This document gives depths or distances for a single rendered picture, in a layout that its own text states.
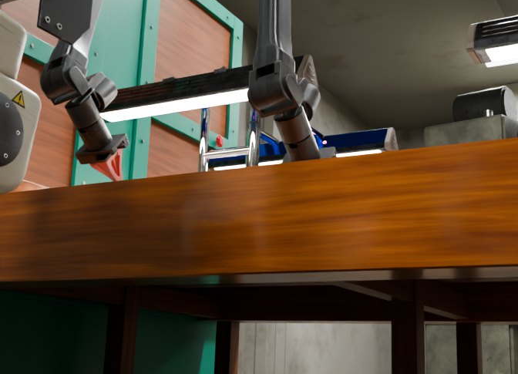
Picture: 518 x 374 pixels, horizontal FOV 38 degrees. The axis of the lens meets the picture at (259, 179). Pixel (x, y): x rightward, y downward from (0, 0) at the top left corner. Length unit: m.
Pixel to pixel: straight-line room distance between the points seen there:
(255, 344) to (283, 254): 4.71
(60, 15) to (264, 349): 4.90
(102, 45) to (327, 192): 1.27
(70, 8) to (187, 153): 1.52
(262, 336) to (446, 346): 1.40
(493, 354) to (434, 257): 4.28
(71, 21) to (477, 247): 0.68
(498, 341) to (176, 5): 3.48
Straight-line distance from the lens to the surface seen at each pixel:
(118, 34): 2.41
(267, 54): 1.34
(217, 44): 2.91
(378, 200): 1.16
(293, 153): 1.36
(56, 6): 1.15
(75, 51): 1.56
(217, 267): 1.26
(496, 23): 1.55
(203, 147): 1.94
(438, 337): 5.53
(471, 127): 5.73
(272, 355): 5.96
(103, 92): 1.59
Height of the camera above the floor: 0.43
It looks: 14 degrees up
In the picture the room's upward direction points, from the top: 2 degrees clockwise
